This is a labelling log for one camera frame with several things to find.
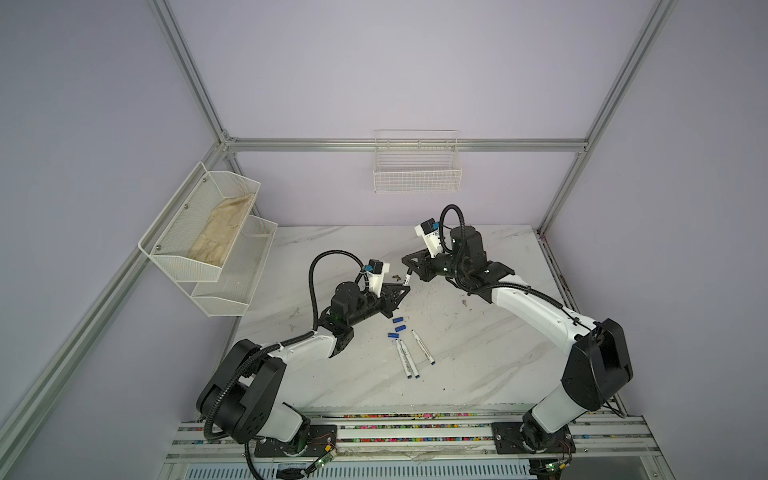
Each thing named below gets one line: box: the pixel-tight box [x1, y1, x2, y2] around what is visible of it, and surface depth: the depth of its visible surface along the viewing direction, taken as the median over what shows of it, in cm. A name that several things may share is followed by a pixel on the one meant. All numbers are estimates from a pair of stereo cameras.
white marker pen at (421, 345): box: [411, 329, 436, 365], surface depth 90 cm
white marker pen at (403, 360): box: [395, 338, 412, 379], surface depth 88 cm
